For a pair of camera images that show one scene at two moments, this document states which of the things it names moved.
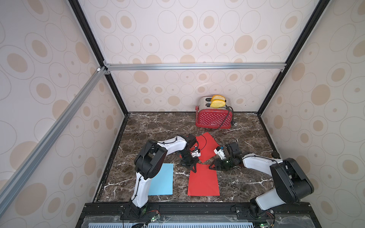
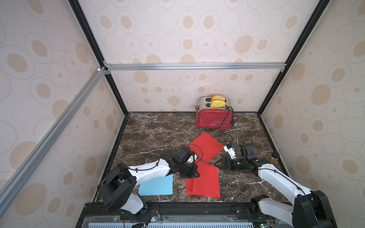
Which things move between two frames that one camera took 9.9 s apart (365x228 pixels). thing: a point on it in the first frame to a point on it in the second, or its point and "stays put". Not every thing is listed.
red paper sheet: [203, 182] stays put
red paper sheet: [206, 145] stays put
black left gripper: [192, 165] to [192, 175]
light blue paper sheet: [162, 184] stays put
